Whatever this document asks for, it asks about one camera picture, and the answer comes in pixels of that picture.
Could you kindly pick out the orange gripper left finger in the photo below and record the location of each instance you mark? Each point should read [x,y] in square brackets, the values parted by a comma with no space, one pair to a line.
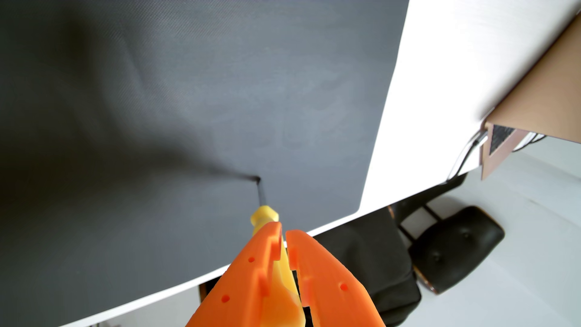
[240,281]

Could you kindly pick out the dark grey textured mat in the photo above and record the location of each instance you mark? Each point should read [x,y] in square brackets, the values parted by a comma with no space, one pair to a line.
[159,113]

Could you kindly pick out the brown cardboard box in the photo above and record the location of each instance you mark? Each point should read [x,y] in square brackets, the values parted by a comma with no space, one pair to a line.
[549,100]

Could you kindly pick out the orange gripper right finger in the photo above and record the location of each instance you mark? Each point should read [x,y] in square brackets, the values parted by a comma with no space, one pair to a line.
[327,284]

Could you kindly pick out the black padded chair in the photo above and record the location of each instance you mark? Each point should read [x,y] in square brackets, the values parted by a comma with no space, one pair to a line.
[454,245]

